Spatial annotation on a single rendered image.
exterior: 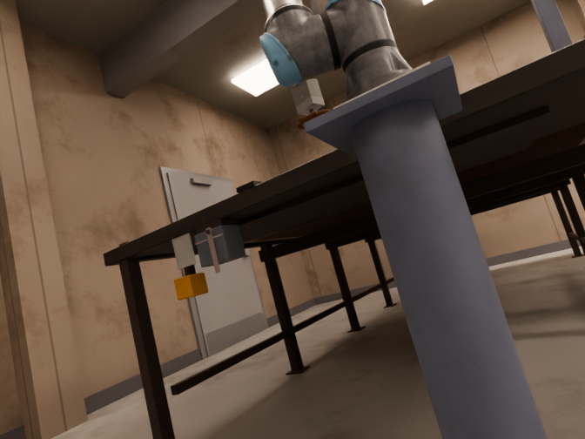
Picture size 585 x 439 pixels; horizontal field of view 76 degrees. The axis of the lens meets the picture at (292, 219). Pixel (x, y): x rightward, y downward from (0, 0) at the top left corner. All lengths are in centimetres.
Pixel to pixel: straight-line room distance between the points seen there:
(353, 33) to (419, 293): 51
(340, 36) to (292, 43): 10
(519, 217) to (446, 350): 538
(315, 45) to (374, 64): 13
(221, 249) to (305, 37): 76
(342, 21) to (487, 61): 569
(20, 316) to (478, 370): 283
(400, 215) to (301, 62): 37
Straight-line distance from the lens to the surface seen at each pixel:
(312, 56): 82
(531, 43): 655
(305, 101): 141
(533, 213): 607
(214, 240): 133
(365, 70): 78
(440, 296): 70
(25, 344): 310
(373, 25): 83
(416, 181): 70
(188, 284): 144
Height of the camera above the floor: 60
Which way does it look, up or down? 8 degrees up
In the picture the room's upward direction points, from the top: 15 degrees counter-clockwise
